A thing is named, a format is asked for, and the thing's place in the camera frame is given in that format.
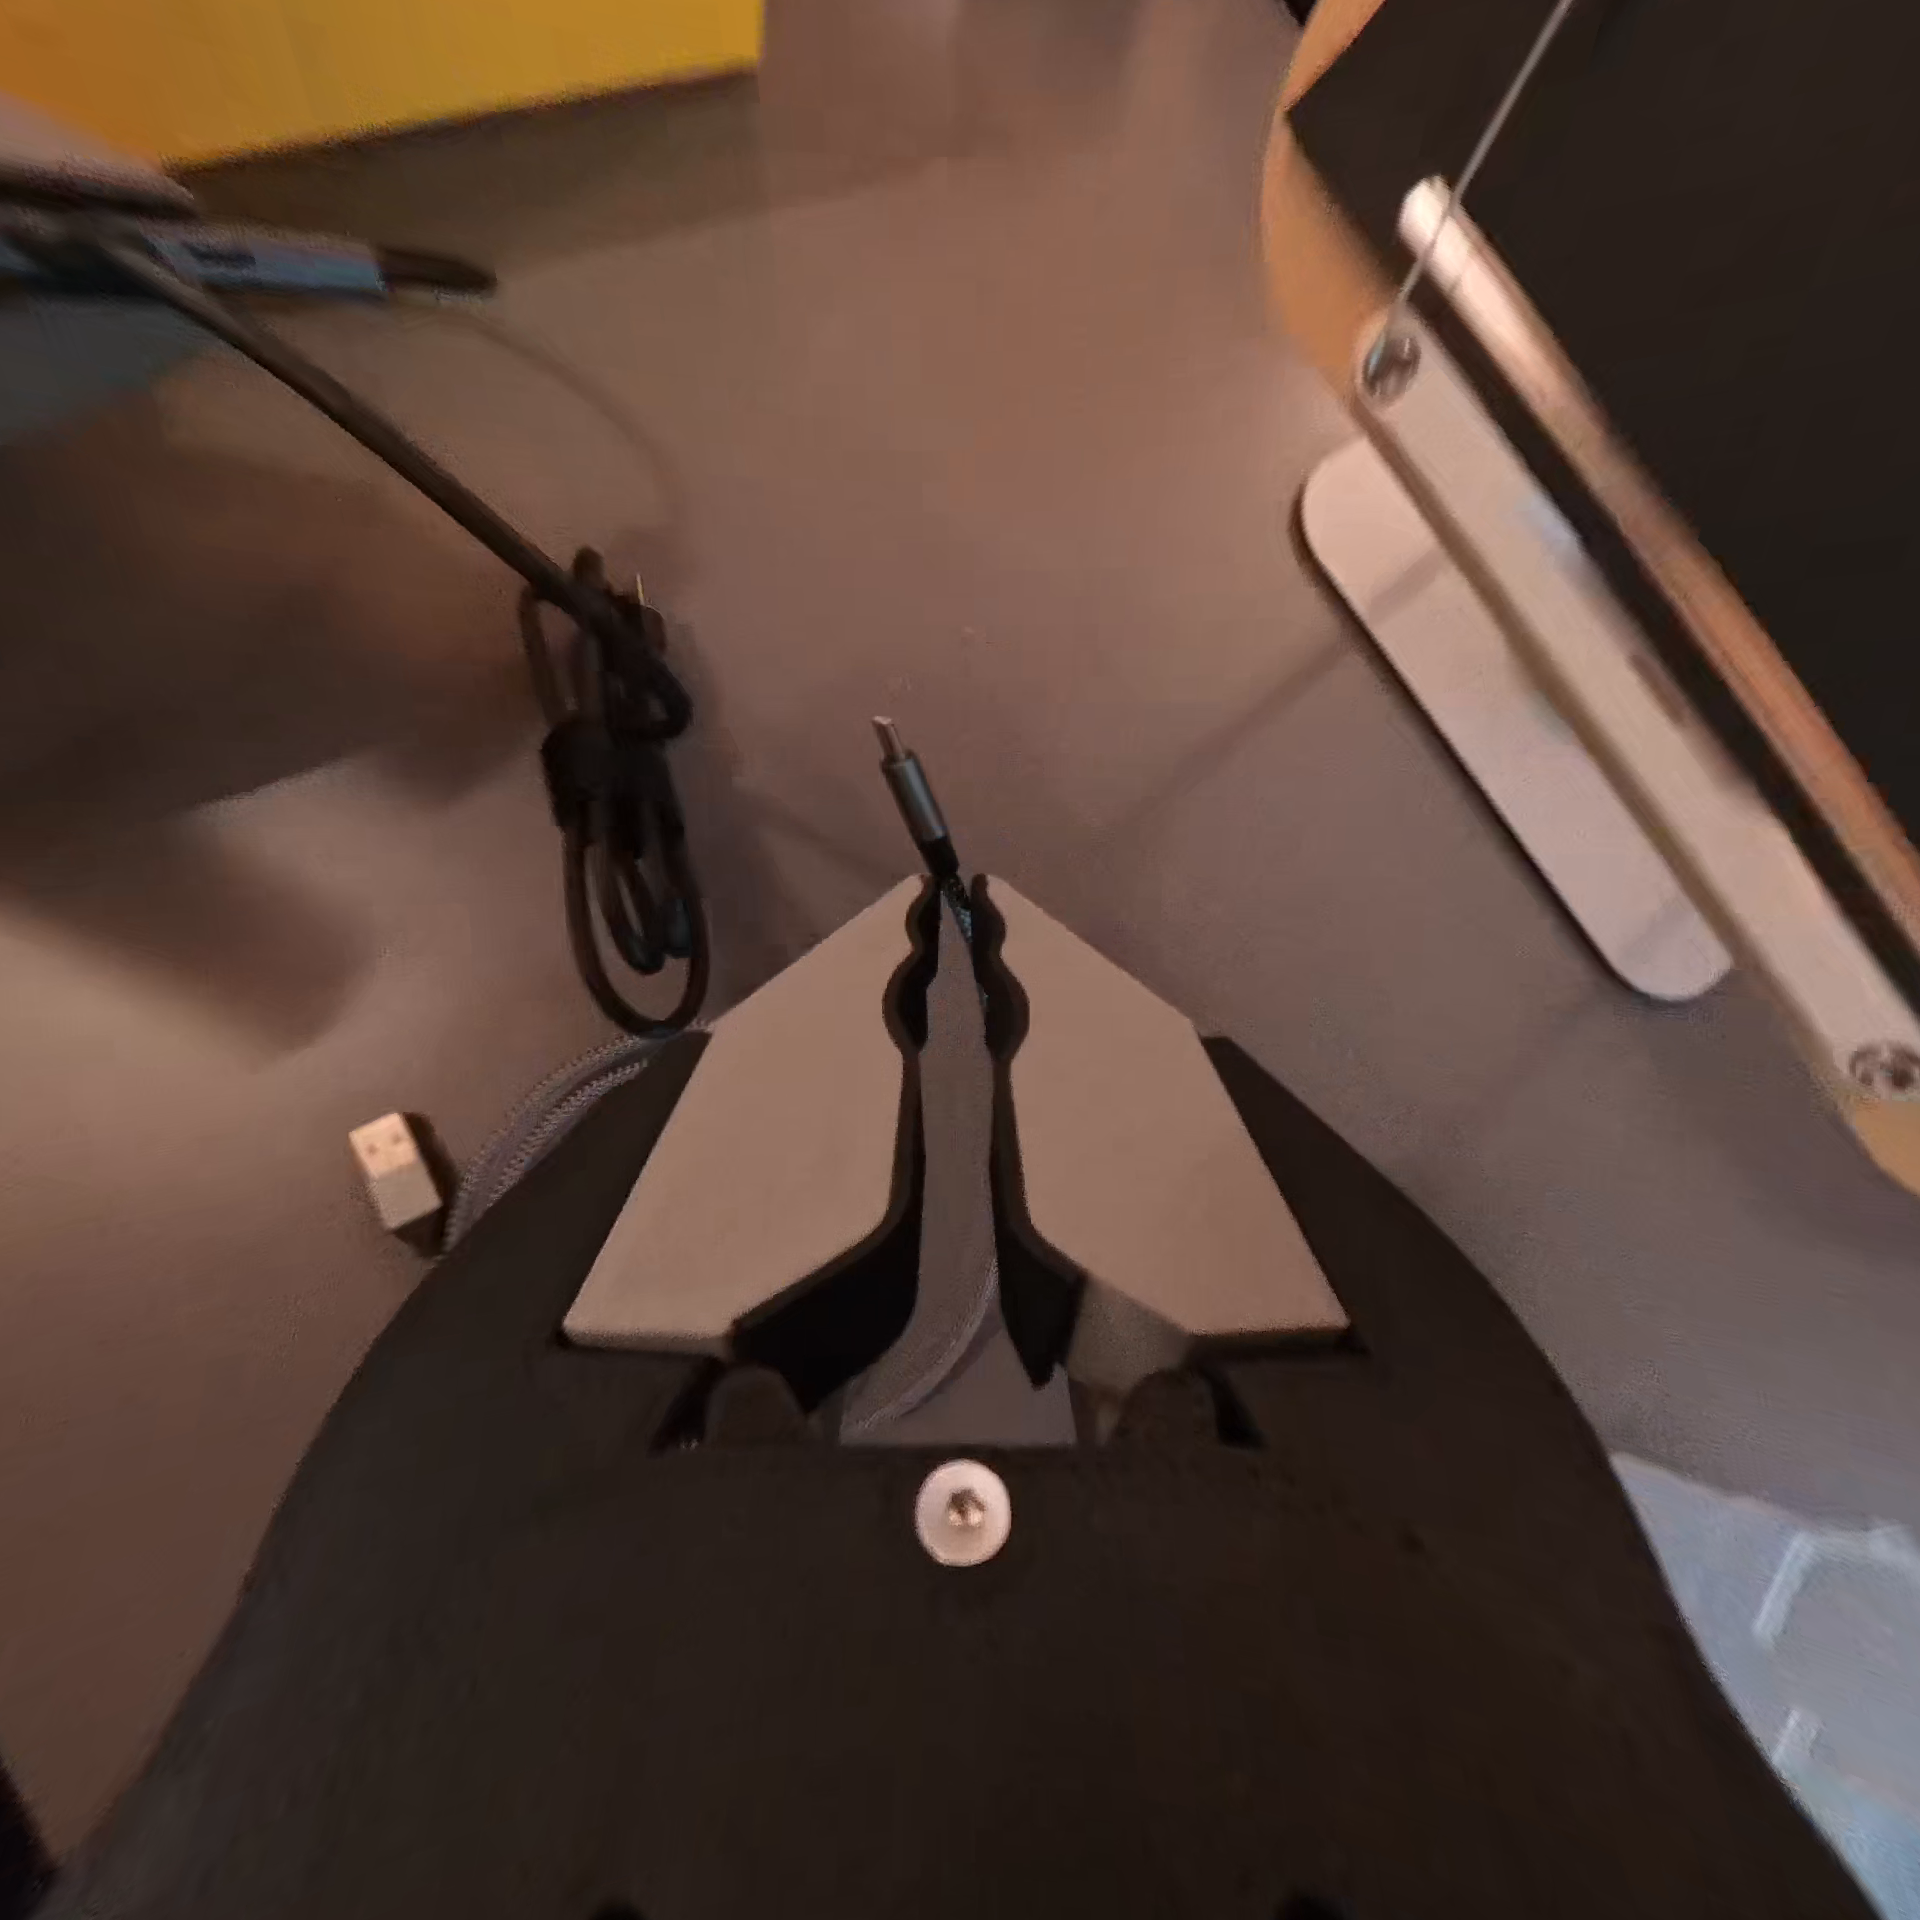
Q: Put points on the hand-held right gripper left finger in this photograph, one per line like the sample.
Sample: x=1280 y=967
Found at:
x=750 y=1185

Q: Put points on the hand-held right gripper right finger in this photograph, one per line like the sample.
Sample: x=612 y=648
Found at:
x=1154 y=1185

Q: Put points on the grey usb hub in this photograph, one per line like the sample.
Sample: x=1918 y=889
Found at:
x=284 y=265

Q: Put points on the clear plastic drawer organizer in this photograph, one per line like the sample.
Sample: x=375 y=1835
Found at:
x=1784 y=1650

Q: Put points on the monitor with silver stand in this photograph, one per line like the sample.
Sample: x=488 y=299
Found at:
x=1724 y=224

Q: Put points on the yellow panel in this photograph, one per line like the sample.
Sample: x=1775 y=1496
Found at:
x=375 y=68

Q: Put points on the grey laptop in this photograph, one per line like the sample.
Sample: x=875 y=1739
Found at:
x=74 y=159

